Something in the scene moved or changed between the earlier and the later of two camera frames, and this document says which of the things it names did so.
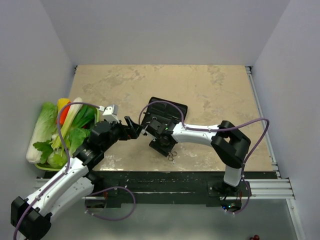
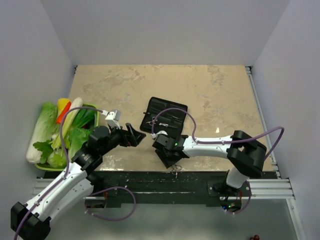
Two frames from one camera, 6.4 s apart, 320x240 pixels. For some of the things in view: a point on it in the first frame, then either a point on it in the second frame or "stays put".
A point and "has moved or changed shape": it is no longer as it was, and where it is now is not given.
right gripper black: x=164 y=151 to x=166 y=162
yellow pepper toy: x=62 y=102 stays put
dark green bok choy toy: x=85 y=117 stays put
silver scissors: x=171 y=155 has moved or changed shape
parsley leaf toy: x=46 y=149 stays put
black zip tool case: x=165 y=111 stays put
